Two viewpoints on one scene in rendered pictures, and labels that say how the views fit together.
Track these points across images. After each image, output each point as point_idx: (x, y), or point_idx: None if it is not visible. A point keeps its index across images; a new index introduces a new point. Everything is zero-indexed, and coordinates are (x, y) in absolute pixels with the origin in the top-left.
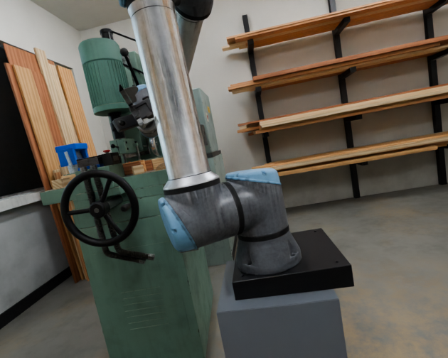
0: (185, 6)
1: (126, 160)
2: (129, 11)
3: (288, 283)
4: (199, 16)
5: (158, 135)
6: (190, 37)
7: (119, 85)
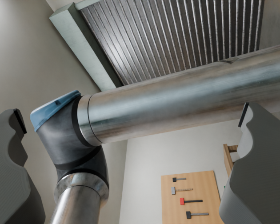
0: (100, 159)
1: None
2: (87, 95)
3: None
4: (108, 182)
5: (242, 56)
6: (95, 220)
7: (20, 112)
